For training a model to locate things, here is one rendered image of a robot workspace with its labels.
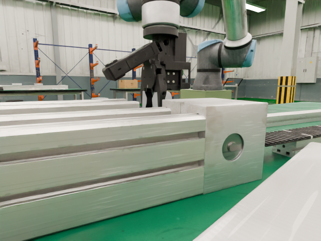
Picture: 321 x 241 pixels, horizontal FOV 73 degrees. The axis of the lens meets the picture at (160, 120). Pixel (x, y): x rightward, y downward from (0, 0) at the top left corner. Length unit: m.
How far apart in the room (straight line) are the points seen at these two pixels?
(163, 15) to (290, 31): 6.56
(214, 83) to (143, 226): 0.91
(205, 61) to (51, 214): 0.96
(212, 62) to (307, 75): 10.87
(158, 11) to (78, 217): 0.36
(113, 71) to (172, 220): 0.28
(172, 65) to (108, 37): 8.20
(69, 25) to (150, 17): 7.85
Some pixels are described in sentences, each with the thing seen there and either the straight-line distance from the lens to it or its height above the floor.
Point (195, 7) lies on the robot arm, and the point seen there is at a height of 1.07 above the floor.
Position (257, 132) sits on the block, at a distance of 0.28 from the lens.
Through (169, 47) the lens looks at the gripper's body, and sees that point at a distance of 0.46.
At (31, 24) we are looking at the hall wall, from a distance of 8.08.
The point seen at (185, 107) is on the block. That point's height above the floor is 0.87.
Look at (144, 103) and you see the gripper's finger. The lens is 0.47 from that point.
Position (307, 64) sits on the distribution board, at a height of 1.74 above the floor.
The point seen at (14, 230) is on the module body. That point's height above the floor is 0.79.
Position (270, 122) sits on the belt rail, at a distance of 0.67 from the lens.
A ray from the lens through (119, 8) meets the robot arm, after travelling 0.64.
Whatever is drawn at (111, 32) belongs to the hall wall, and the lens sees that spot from 8.66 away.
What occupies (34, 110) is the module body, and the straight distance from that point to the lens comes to 0.37.
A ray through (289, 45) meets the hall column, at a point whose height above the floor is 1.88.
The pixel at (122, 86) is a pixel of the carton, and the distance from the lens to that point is 5.81.
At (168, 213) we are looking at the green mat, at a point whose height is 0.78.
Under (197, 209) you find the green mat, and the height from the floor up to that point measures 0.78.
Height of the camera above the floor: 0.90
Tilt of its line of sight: 10 degrees down
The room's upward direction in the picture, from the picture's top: straight up
